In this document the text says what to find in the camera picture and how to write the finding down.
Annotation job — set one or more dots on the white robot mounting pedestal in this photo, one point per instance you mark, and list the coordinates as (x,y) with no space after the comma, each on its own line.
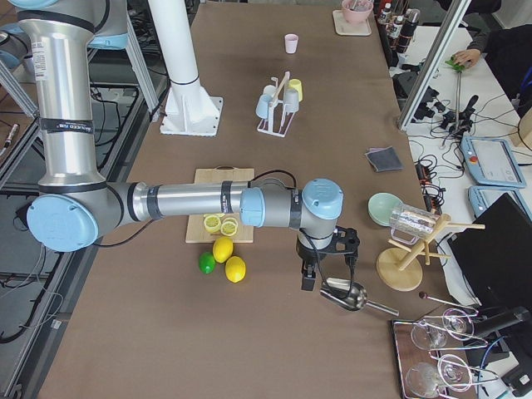
(189,109)

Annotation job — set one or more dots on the grey plastic cup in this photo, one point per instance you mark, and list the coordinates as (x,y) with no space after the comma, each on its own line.
(291,100)

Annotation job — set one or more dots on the glass mug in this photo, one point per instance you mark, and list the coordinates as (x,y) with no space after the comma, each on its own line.
(408,224)

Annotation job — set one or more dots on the metal scoop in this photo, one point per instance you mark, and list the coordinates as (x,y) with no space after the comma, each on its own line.
(351,296)

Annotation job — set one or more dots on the lemon slice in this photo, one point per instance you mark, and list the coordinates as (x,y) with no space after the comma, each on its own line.
(212,223)
(229,227)

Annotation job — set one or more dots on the aluminium frame post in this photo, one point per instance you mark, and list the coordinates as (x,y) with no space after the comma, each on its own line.
(450,23)

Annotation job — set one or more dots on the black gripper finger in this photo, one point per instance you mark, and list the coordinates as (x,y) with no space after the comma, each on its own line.
(308,278)
(350,261)

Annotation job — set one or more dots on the green ceramic bowl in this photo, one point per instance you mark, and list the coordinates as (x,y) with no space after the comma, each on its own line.
(380,207)

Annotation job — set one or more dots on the light blue plastic cup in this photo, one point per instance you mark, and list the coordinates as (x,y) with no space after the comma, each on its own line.
(262,106)

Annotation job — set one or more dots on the wooden cutting board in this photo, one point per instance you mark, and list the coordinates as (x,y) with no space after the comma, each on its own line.
(195,232)

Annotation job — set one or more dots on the yellow plastic cup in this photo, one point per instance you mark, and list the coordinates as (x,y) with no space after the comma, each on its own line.
(297,85)

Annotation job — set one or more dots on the wine glass rack tray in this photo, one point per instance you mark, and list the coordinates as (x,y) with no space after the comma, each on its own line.
(431,355)

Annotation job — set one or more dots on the blue teach pendant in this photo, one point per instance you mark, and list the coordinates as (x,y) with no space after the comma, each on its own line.
(481,197)
(490,162)

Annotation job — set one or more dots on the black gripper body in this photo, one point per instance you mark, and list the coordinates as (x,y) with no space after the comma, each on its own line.
(306,252)

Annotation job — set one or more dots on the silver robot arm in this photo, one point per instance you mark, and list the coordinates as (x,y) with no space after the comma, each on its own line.
(77,205)

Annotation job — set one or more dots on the beige tray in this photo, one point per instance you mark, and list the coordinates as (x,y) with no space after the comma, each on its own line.
(345,28)

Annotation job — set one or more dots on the person's hand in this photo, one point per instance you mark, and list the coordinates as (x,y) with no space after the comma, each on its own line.
(466,58)

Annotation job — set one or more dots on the pink plastic cup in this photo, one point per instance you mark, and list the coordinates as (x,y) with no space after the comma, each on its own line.
(290,43)

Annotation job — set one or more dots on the pink bowl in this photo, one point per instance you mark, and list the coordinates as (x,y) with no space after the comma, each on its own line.
(356,11)

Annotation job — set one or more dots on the wooden mug tree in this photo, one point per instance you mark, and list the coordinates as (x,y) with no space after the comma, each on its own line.
(399,268)

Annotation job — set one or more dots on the white wire cup holder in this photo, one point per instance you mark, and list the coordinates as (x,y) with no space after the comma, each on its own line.
(278,121)

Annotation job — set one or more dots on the white plastic cup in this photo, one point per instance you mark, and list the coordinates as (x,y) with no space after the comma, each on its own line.
(269,90)

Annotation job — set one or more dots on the whole yellow lemon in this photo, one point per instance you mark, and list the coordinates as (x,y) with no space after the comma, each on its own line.
(223,249)
(235,269)

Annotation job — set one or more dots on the grey folded cloth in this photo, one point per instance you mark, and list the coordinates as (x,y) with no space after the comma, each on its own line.
(384,159)

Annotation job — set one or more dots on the black laptop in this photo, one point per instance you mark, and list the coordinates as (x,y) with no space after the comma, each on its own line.
(496,260)

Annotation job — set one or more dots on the green lime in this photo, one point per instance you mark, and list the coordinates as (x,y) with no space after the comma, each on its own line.
(207,263)

